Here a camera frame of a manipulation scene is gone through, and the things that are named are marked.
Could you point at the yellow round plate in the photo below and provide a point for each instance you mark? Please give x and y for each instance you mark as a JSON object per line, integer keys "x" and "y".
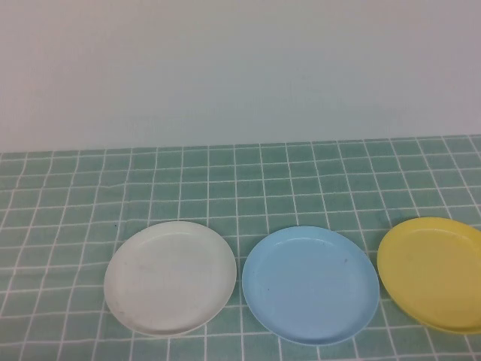
{"x": 436, "y": 274}

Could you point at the white round plate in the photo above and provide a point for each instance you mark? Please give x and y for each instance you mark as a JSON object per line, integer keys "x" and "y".
{"x": 169, "y": 278}

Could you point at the light blue round plate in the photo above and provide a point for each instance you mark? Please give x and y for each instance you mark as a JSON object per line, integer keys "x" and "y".
{"x": 310, "y": 286}

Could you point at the green checkered tablecloth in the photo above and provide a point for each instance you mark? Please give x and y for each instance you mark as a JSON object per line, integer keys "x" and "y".
{"x": 188, "y": 180}

